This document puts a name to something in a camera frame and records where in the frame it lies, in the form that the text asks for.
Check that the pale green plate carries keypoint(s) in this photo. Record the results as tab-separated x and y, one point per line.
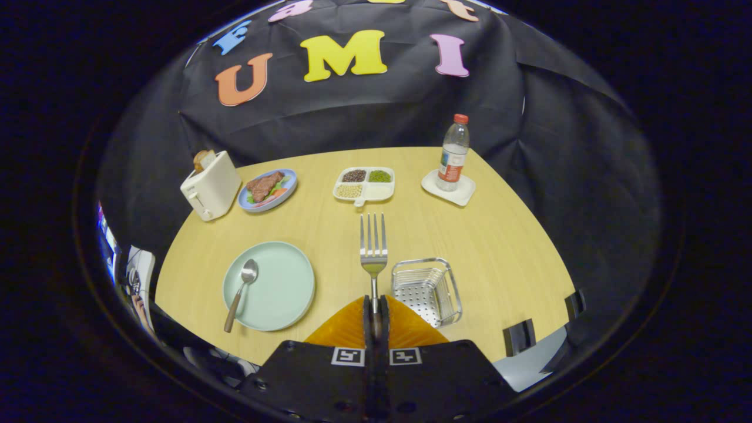
276	288

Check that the brown steak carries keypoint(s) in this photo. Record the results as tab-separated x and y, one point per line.
264	185

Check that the toast slice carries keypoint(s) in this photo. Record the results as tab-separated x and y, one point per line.
202	158

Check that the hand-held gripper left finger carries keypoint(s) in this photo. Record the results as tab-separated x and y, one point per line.
367	320

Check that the computer monitor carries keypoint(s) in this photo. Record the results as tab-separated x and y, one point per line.
108	241

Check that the lettuce and carrot garnish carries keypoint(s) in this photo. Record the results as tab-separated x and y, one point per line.
276	195

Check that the white square coaster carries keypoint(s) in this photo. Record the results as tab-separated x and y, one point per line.
464	194

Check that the blue plate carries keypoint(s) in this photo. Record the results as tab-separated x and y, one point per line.
289	183

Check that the white divided dish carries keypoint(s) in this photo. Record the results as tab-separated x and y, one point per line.
379	191

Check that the white side desk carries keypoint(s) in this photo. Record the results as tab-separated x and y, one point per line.
144	261

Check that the white toaster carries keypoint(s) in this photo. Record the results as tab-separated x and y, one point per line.
214	188

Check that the black backdrop cloth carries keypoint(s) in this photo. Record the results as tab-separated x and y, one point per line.
364	111

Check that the clear water bottle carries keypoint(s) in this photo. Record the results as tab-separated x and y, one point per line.
452	158

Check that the black chair part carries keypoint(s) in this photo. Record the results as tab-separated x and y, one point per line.
576	304
520	338

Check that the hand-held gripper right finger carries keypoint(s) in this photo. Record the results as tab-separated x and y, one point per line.
384	320

